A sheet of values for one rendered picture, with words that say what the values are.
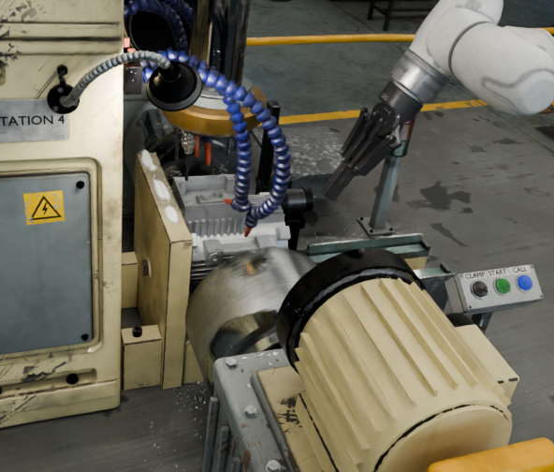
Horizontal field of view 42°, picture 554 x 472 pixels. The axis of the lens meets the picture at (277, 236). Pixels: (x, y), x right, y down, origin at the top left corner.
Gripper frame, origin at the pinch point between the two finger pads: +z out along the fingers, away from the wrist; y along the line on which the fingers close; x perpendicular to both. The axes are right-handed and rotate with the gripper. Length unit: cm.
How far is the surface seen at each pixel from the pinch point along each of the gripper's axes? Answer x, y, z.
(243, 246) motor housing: -9.4, 1.4, 18.9
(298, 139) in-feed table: 31, -65, 12
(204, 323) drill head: -22.1, 22.8, 23.6
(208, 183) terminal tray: -16.2, -10.9, 15.1
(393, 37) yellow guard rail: 164, -245, -24
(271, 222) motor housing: -4.9, -2.3, 13.7
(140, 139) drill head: -22.3, -33.8, 21.1
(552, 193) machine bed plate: 106, -45, -17
